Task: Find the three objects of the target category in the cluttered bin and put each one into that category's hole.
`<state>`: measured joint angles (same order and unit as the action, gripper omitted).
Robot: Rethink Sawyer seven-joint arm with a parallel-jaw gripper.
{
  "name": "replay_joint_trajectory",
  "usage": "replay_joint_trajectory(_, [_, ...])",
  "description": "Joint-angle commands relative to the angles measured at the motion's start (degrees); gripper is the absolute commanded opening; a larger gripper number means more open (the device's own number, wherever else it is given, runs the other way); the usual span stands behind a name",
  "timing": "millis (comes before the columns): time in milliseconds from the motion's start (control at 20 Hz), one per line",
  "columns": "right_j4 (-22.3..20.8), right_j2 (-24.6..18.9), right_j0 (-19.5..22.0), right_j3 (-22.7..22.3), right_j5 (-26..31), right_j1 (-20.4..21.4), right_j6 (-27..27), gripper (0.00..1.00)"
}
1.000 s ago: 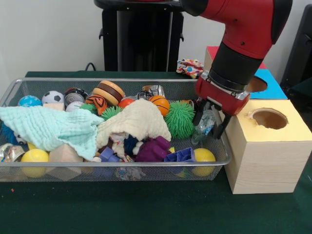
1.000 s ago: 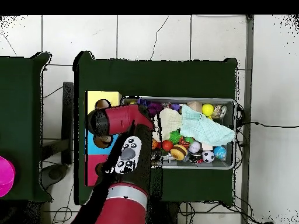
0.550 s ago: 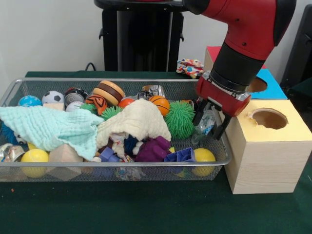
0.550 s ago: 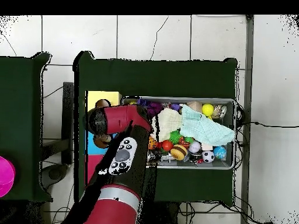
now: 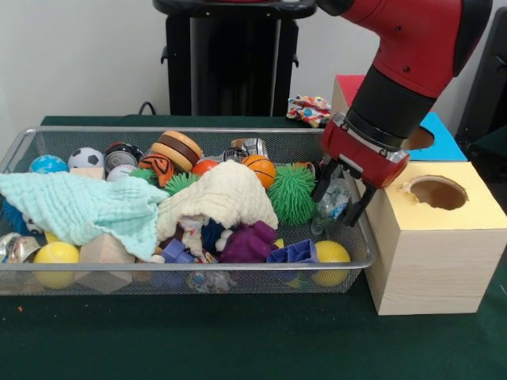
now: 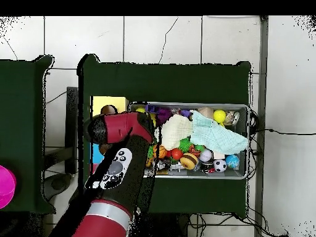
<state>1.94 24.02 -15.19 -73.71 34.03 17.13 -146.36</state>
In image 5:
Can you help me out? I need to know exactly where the wooden box with three holes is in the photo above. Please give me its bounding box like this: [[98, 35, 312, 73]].
[[331, 74, 507, 316]]

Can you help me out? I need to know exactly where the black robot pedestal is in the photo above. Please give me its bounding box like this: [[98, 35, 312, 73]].
[[152, 0, 320, 116]]

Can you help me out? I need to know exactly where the large green spiky ball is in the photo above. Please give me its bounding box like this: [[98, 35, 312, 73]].
[[267, 164, 320, 226]]

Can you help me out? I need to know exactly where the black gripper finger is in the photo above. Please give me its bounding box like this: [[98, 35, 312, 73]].
[[342, 184, 377, 227], [311, 158, 341, 203]]

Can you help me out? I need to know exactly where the purple rubber toy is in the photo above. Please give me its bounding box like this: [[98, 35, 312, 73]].
[[219, 220, 278, 263]]

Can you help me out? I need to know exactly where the blue globe ball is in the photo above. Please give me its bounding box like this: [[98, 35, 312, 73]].
[[29, 154, 69, 174]]

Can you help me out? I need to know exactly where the dark green tablecloth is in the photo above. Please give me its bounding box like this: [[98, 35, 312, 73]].
[[0, 114, 507, 380]]

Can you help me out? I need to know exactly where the toy burger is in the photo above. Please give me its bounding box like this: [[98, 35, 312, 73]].
[[150, 130, 204, 173]]

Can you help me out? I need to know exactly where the black and white football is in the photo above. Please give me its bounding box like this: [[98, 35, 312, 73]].
[[67, 146, 105, 171]]

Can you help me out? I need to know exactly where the mint green cloth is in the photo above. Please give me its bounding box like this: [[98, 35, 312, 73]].
[[0, 170, 170, 261]]

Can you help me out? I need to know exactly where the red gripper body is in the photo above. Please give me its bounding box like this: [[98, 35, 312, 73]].
[[320, 112, 411, 190]]

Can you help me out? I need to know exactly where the black upright panel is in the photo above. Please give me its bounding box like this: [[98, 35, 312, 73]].
[[454, 6, 507, 159]]

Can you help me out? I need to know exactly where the metal wire mesh bin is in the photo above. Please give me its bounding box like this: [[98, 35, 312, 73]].
[[0, 125, 376, 297]]

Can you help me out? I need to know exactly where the yellow ball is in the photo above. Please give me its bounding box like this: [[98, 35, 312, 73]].
[[312, 240, 352, 287], [32, 241, 80, 289]]

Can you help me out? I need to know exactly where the crushed bottle with blue label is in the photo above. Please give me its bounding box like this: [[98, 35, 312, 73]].
[[311, 177, 353, 235]]

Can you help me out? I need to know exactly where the cream white cloth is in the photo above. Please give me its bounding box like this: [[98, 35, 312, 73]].
[[156, 160, 280, 254]]

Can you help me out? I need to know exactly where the colourful packet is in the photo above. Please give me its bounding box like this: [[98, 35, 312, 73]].
[[287, 94, 332, 128]]

